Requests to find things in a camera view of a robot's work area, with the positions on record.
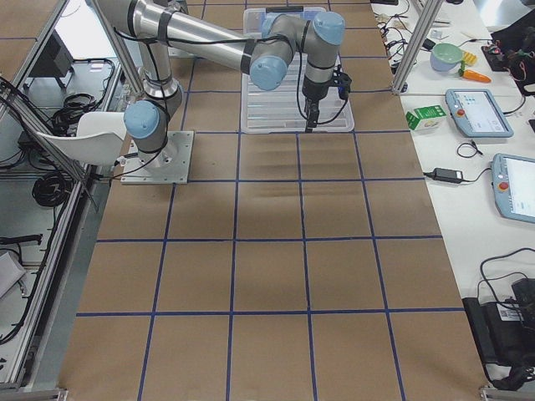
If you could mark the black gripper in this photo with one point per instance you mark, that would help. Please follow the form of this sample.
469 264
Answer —
313 90

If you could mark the clear plastic box lid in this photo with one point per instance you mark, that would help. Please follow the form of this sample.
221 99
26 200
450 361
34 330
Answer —
281 110

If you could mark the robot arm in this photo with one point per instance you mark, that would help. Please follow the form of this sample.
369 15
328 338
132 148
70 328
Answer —
158 27

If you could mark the clear plastic storage box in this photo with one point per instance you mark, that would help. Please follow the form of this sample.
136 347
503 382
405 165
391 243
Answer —
266 60

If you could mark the green white carton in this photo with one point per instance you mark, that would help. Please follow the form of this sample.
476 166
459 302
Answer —
427 117

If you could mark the black power adapter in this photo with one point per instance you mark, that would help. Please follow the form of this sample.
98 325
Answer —
445 175

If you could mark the green bowl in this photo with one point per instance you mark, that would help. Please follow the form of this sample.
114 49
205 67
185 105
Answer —
445 56

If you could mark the toy carrot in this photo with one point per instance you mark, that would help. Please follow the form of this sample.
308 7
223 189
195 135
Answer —
472 75

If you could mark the grey teach pendant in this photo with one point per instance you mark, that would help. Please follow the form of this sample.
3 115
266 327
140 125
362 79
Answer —
513 186
476 113

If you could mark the yellow toy corn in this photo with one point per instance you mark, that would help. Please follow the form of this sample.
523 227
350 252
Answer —
468 59

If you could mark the white plastic chair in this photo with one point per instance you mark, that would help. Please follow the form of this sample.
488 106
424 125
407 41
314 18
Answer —
98 141

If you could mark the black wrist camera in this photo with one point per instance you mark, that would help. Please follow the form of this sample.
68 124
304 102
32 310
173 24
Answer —
343 83

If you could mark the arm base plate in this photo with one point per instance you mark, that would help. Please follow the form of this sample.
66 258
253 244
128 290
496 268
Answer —
171 166

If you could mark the aluminium frame post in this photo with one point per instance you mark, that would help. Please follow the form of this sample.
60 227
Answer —
422 27

